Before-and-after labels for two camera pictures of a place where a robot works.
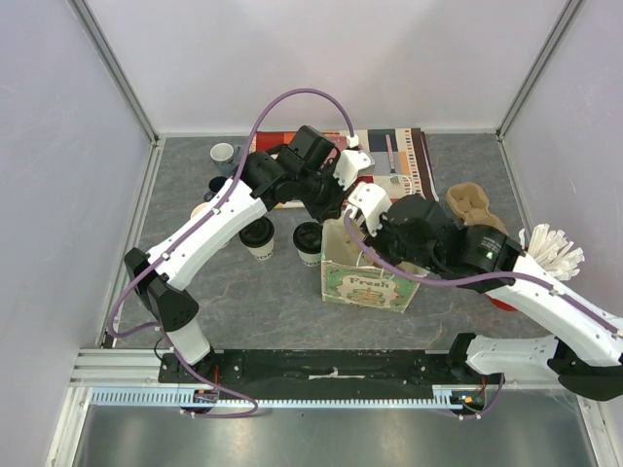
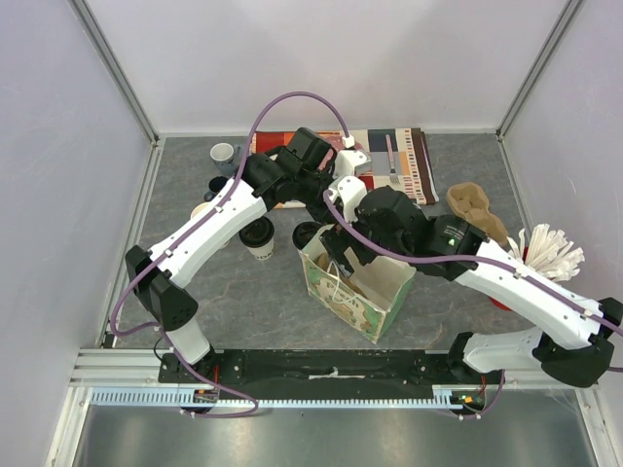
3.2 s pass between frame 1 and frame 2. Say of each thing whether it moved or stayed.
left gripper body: stayed
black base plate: stayed
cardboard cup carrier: stayed
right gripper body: moved
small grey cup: stayed
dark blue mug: stayed
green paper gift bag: moved
